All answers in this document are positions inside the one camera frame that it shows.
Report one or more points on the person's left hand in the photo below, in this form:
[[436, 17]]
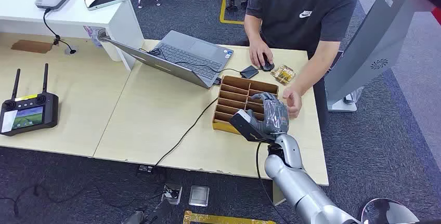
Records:
[[294, 102]]

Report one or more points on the person's right hand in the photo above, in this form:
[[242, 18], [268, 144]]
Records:
[[256, 48]]

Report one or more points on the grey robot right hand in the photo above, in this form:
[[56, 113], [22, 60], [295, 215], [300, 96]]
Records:
[[277, 119]]

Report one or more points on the person's right forearm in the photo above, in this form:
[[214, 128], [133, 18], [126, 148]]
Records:
[[253, 26]]

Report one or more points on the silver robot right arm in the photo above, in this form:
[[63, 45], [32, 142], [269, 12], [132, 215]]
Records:
[[303, 188]]

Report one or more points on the person's left forearm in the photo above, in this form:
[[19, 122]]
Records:
[[318, 64]]

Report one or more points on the black computer mouse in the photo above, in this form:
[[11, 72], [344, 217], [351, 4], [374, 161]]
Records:
[[268, 64]]

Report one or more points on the small black flat device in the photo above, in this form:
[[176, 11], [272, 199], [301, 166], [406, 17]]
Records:
[[249, 72]]

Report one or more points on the clear snack packet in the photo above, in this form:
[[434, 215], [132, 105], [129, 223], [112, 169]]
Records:
[[283, 74]]

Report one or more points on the cardboard divided organizer box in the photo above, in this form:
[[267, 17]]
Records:
[[237, 95]]

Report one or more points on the grey laptop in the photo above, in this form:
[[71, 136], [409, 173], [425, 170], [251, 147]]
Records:
[[193, 55]]

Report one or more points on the grey kiosk stand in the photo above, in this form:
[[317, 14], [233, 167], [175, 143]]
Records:
[[375, 40]]

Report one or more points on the metal floor plate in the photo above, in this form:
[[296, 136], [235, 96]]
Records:
[[198, 196]]

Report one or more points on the yellow crinkled floor tape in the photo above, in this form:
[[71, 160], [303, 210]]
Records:
[[220, 219]]

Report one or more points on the open floor socket box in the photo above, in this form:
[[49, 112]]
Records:
[[171, 193]]

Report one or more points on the black power adapter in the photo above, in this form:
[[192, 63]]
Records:
[[145, 169]]

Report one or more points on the shiny round robot part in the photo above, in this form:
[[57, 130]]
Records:
[[387, 212]]

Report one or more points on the dark object on floor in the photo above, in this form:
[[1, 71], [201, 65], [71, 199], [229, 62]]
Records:
[[151, 215]]

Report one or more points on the white desk shelf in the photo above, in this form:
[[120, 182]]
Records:
[[69, 19]]

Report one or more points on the brown cardboard patch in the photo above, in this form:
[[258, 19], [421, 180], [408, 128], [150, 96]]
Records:
[[31, 46]]

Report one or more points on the black remote controller with antennas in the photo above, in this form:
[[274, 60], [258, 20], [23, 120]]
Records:
[[29, 114]]

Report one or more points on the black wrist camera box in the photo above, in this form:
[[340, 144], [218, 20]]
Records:
[[245, 124]]

